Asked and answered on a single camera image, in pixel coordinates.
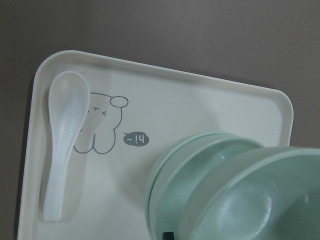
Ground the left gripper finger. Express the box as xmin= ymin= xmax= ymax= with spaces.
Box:
xmin=162 ymin=232 xmax=175 ymax=240

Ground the green bowl robot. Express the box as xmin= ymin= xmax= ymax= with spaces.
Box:
xmin=148 ymin=136 xmax=266 ymax=240
xmin=177 ymin=147 xmax=320 ymax=240

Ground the green bowl on tray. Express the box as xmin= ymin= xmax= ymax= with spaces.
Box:
xmin=145 ymin=132 xmax=241 ymax=240

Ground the cream rabbit tray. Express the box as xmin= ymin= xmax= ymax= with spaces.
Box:
xmin=17 ymin=50 xmax=293 ymax=240

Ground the white ceramic spoon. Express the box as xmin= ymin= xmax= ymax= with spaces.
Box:
xmin=42 ymin=71 xmax=90 ymax=222

